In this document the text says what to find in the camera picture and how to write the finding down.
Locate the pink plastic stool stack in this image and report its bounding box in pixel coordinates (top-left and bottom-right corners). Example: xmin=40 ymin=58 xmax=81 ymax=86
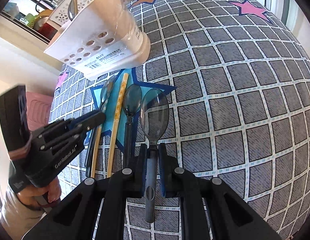
xmin=26 ymin=92 xmax=53 ymax=131

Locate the person left hand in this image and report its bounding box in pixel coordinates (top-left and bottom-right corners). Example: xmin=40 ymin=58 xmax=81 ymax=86
xmin=17 ymin=177 xmax=61 ymax=208

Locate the white utensil holder caddy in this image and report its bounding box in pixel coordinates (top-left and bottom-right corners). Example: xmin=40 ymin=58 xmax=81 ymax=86
xmin=44 ymin=0 xmax=151 ymax=81

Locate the grey checked tablecloth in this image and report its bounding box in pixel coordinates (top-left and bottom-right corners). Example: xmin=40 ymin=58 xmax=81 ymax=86
xmin=48 ymin=0 xmax=310 ymax=240

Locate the dark translucent spoon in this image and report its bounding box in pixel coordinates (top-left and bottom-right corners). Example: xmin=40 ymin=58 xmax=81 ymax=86
xmin=85 ymin=76 xmax=115 ymax=178
xmin=67 ymin=0 xmax=76 ymax=21
xmin=122 ymin=84 xmax=142 ymax=168
xmin=140 ymin=88 xmax=169 ymax=223

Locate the yellow patterned chopstick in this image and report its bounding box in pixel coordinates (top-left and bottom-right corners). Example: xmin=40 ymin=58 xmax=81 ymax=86
xmin=107 ymin=73 xmax=129 ymax=178

